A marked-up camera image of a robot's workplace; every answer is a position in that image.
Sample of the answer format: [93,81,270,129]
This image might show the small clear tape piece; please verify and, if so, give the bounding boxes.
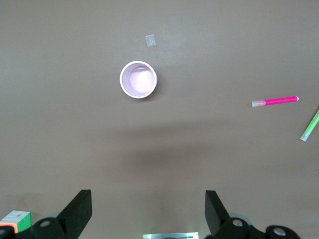
[145,34,157,48]

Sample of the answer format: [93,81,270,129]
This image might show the multicolour puzzle cube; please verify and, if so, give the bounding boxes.
[0,210,32,234]

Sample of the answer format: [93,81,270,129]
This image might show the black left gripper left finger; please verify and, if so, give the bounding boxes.
[29,189,92,239]

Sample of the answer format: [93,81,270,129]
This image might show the green marker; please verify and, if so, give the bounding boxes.
[300,107,319,142]

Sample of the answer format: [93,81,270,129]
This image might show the pink marker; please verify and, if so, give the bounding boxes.
[251,95,300,108]

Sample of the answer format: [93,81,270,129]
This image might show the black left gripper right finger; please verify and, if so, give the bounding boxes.
[204,190,299,239]

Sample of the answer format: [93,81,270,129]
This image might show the pink plastic cup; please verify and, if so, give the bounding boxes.
[119,60,158,100]

